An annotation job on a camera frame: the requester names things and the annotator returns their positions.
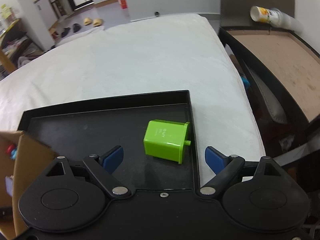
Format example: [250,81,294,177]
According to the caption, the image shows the purple grey cube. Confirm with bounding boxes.
[5,176,14,197]

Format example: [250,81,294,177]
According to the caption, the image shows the black shoe left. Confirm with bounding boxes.
[60,27,71,38]

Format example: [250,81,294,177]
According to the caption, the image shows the black shoe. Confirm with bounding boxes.
[60,27,71,38]
[72,23,81,33]

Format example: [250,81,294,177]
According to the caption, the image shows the stacked paper cups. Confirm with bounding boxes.
[249,6,303,33]

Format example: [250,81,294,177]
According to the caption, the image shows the tan slipper right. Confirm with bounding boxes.
[92,18,104,28]

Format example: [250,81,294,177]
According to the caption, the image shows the black tray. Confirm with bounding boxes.
[18,90,200,190]

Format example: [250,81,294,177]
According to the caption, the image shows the tan slipper left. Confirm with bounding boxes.
[83,17,92,26]

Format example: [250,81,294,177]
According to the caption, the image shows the red blue toy figure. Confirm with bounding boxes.
[6,144,17,160]

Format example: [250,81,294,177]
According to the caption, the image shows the black shoe right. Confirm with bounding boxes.
[72,23,81,33]

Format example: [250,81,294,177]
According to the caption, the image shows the tan slipper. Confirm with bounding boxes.
[92,18,104,28]
[83,17,92,26]

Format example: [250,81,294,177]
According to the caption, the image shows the green plastic cube container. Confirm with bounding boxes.
[143,119,191,164]

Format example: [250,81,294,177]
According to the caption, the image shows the brown cardboard box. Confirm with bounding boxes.
[1,131,57,239]

